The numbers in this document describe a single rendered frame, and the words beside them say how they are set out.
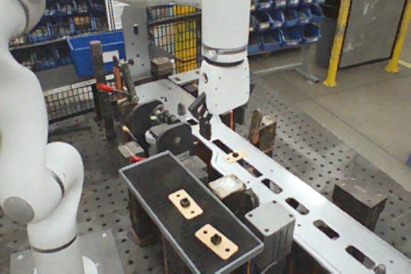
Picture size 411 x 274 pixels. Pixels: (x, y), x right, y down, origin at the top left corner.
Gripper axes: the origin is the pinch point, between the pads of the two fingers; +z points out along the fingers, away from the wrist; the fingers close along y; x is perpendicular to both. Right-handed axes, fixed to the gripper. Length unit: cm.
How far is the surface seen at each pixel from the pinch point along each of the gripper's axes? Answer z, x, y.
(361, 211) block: 32, -20, 34
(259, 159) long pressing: 31.3, 13.7, 29.4
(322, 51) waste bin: 109, 174, 316
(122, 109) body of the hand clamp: 28, 66, 9
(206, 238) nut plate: 15.4, -10.6, -12.9
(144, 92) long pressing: 31, 79, 26
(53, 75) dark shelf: 29, 115, 1
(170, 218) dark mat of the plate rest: 15.8, -1.4, -15.2
